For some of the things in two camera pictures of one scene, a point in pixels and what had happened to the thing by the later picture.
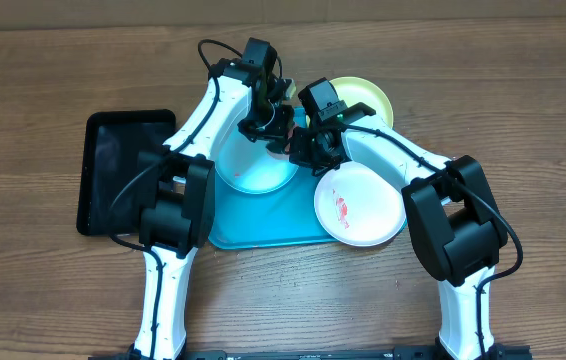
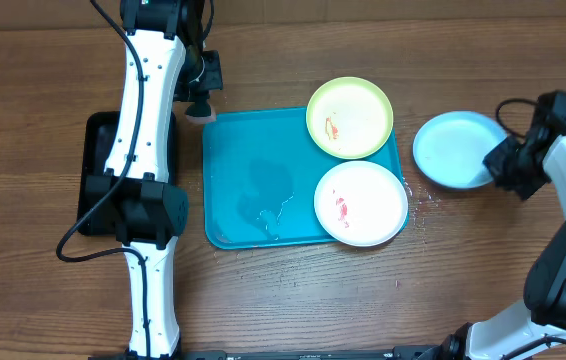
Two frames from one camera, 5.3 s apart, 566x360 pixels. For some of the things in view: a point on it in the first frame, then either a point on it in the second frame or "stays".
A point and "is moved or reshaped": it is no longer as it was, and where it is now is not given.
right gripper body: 312,154 to 512,165
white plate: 361,204 stays
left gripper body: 268,123 to 200,75
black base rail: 520,353 stays
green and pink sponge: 279,149 is moved or reshaped
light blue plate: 246,165 to 449,148
